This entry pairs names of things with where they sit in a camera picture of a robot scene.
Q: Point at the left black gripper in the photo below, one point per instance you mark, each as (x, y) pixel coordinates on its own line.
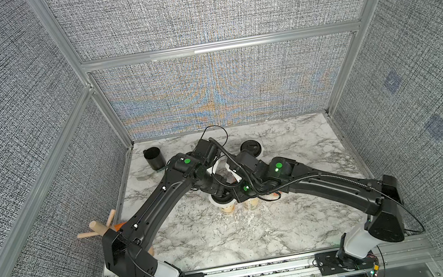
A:
(215, 184)

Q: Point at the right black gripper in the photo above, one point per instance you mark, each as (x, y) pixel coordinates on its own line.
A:
(240, 192)

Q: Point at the black lid front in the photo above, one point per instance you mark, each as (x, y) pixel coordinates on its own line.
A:
(253, 147)

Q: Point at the black lid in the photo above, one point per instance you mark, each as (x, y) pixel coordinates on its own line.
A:
(253, 147)
(223, 199)

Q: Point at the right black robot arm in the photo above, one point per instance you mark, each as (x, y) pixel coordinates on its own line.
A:
(380, 200)

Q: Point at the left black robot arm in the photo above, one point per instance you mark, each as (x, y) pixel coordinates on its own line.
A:
(182, 173)

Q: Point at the black cylindrical cup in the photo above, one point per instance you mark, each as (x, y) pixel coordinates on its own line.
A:
(154, 158)

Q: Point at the wooden peg rack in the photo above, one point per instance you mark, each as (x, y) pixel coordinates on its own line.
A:
(97, 230)

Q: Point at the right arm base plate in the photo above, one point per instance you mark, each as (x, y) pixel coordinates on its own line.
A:
(329, 263)

